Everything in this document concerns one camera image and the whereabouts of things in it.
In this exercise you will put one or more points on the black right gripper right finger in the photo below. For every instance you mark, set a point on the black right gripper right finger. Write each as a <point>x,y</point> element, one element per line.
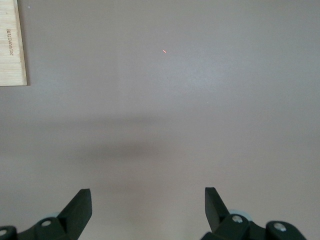
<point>217,215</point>

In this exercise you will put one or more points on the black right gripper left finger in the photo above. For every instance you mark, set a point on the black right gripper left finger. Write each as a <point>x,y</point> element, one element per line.
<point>75,215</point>

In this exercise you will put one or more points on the bamboo cutting board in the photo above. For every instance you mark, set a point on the bamboo cutting board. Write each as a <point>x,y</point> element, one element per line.
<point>11,50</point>

